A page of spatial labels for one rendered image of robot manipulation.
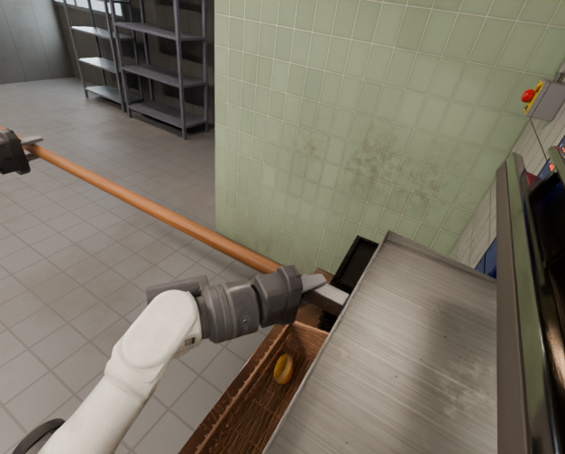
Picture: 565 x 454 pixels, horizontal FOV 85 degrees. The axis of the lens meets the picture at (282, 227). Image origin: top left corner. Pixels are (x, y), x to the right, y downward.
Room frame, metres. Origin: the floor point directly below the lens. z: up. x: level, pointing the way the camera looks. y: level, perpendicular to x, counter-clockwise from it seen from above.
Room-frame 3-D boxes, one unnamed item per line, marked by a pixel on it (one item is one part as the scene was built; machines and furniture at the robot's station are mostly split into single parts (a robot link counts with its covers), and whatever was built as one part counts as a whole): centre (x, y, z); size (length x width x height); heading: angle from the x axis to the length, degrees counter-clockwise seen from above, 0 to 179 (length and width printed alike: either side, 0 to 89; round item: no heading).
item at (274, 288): (0.35, 0.02, 1.20); 0.12 x 0.10 x 0.13; 119
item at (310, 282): (0.39, -0.06, 1.22); 0.06 x 0.03 x 0.02; 119
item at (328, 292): (0.38, -0.09, 1.19); 0.09 x 0.04 x 0.03; 64
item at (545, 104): (1.08, -0.74, 1.46); 0.10 x 0.07 x 0.10; 155
